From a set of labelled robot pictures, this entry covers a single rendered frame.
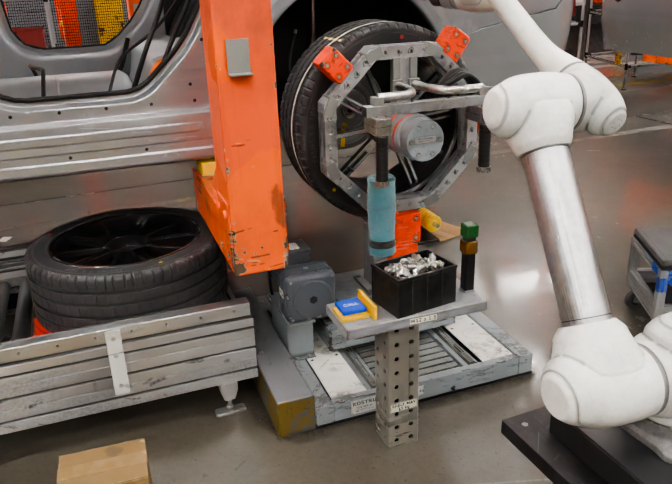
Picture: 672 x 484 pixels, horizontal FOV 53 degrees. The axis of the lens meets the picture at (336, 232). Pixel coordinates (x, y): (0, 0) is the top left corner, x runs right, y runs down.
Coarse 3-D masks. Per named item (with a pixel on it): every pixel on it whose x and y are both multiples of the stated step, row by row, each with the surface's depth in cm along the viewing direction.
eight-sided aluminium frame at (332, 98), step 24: (384, 48) 206; (408, 48) 208; (432, 48) 211; (360, 72) 206; (336, 96) 210; (336, 120) 208; (336, 144) 211; (336, 168) 213; (456, 168) 229; (360, 192) 219; (432, 192) 229
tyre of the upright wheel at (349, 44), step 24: (360, 24) 220; (384, 24) 213; (408, 24) 216; (312, 48) 224; (336, 48) 210; (360, 48) 212; (312, 72) 211; (288, 96) 224; (312, 96) 212; (288, 120) 223; (312, 120) 214; (288, 144) 229; (312, 144) 217; (456, 144) 236; (312, 168) 220; (336, 192) 225; (360, 216) 234
